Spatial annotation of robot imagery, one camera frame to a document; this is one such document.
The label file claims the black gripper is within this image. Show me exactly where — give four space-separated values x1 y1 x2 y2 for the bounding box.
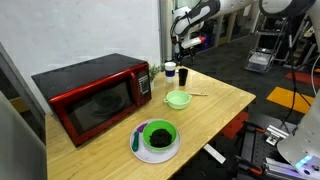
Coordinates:
174 43 197 66

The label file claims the black cup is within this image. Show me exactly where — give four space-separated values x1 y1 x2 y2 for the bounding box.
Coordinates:
178 68 189 87

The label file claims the beige ladle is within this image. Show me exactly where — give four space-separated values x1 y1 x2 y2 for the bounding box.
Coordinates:
187 91 209 98

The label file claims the white paper cup blue band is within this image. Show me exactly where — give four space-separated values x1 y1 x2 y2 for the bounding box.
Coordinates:
164 61 177 84

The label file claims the light green pot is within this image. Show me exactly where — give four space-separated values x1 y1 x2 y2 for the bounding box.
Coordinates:
163 89 193 111

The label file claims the green bowl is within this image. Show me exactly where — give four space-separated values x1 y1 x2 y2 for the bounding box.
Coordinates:
142 119 178 152

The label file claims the small green potted plant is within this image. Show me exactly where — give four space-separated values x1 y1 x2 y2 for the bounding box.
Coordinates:
148 63 164 91

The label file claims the metal wheeled cart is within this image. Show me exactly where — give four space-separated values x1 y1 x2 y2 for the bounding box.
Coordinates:
244 13 294 74

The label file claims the purple utensil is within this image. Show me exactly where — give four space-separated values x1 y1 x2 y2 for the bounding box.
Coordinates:
135 122 149 133

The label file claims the dark brown bean pile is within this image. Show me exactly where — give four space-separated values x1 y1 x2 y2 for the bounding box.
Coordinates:
149 128 173 148

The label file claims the white flat bar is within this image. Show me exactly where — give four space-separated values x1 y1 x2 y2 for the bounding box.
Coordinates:
203 143 227 165

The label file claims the red black microwave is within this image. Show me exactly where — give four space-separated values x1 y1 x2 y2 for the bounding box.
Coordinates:
31 52 153 148

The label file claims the pale lavender round plate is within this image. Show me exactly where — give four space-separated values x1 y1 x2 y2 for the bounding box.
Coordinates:
129 118 182 164

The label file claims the black optical breadboard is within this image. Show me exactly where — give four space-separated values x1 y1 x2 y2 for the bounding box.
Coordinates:
234 112 301 180

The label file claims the cluttered equipment rack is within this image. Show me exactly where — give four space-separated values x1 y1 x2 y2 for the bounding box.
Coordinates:
293 19 320 71

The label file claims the grey blurred panel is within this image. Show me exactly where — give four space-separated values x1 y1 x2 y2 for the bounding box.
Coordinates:
0 90 48 180

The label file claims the white wrist camera red end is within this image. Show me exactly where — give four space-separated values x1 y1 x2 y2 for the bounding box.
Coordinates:
180 35 207 50

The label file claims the orange handled clamp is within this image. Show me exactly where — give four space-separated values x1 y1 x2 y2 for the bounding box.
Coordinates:
237 155 264 177
243 120 268 134

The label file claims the teal handled utensil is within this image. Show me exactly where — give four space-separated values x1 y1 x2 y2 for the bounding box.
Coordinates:
131 130 140 153

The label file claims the silver metal bracket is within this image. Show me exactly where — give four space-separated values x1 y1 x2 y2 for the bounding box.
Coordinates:
265 124 289 147

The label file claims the white hanging cable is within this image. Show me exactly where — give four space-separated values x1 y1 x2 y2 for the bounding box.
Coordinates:
310 54 320 98

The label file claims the grey slanted metal post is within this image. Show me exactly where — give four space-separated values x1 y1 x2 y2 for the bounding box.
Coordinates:
0 41 47 145

